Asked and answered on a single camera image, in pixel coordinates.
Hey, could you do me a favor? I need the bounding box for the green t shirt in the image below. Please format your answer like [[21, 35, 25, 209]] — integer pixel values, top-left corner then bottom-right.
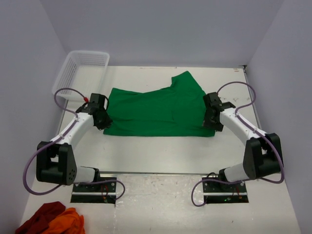
[[103, 71, 215, 137]]

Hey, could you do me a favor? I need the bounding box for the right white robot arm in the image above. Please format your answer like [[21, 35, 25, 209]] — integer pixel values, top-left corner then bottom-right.
[[203, 92, 284, 192]]

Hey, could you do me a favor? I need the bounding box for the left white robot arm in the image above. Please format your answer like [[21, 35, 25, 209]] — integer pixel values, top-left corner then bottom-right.
[[36, 93, 113, 192]]

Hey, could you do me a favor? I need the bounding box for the white plastic basket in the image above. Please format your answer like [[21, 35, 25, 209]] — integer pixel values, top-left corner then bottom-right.
[[52, 50, 110, 101]]

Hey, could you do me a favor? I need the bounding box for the orange t shirt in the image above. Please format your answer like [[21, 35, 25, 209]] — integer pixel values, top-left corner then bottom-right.
[[43, 208, 85, 234]]

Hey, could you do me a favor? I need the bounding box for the dark red t shirt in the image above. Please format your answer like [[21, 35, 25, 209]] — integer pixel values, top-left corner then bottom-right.
[[15, 201, 65, 234]]

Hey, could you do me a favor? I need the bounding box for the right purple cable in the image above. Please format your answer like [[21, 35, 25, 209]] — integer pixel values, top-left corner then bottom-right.
[[191, 81, 286, 207]]

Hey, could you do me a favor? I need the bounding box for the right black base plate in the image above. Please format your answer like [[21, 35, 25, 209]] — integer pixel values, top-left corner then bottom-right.
[[202, 181, 249, 204]]

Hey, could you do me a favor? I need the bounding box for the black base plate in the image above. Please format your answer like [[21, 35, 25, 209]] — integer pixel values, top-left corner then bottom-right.
[[202, 181, 249, 204], [70, 182, 117, 204]]

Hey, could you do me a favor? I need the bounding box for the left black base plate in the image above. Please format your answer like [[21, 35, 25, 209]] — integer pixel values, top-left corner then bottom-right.
[[70, 182, 117, 204]]

